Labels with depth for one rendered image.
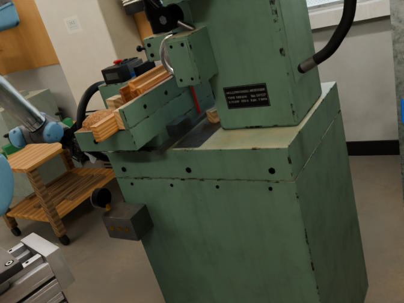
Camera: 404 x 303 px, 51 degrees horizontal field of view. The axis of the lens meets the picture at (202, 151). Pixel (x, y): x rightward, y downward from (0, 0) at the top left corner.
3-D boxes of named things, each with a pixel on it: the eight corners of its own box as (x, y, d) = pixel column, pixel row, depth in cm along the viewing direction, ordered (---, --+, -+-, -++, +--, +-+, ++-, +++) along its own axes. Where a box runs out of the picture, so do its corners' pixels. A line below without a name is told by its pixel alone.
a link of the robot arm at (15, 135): (21, 128, 153) (45, 118, 161) (3, 130, 159) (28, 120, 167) (29, 149, 155) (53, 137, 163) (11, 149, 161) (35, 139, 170)
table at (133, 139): (170, 82, 170) (166, 67, 167) (238, 73, 153) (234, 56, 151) (58, 153, 125) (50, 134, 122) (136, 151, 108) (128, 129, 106)
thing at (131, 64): (124, 73, 147) (118, 57, 145) (148, 68, 141) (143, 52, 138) (98, 86, 137) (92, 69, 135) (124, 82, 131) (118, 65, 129)
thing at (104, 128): (202, 71, 144) (199, 59, 142) (207, 70, 143) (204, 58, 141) (95, 142, 104) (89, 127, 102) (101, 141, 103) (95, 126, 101)
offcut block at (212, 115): (219, 116, 128) (216, 105, 126) (226, 118, 125) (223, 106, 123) (208, 121, 126) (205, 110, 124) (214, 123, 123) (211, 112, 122)
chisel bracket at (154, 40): (163, 60, 133) (155, 33, 130) (201, 53, 125) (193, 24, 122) (149, 67, 127) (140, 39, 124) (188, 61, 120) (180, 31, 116)
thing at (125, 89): (166, 83, 141) (161, 65, 139) (169, 83, 141) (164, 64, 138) (125, 109, 125) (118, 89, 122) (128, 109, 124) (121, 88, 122)
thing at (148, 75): (165, 85, 139) (159, 64, 136) (170, 85, 138) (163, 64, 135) (135, 104, 127) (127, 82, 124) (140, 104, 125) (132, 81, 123)
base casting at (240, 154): (189, 118, 164) (182, 96, 160) (341, 107, 132) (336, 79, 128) (114, 178, 130) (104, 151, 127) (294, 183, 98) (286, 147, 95)
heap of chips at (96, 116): (98, 118, 124) (94, 106, 123) (134, 115, 116) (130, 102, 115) (76, 131, 118) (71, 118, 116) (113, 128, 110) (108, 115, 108)
